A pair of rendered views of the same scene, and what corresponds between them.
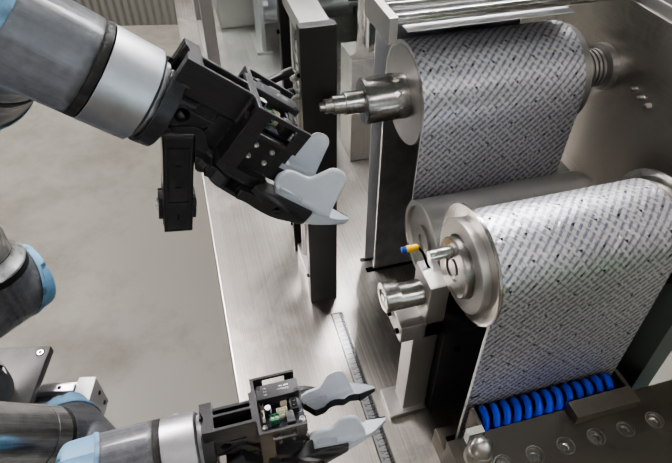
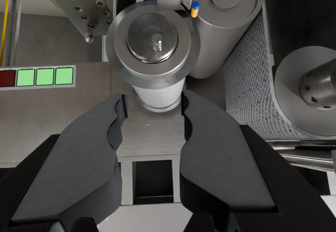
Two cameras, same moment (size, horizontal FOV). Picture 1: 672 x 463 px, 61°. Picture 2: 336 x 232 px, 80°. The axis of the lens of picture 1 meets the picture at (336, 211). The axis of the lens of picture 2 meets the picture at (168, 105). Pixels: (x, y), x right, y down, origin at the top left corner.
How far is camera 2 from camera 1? 54 cm
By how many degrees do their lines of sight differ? 72
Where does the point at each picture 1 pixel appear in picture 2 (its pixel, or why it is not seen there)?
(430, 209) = (227, 31)
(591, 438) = not seen: outside the picture
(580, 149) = not seen: hidden behind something
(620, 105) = (222, 105)
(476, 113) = (251, 102)
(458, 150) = (251, 70)
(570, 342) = not seen: hidden behind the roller
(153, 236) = not seen: outside the picture
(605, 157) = (217, 78)
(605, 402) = (111, 5)
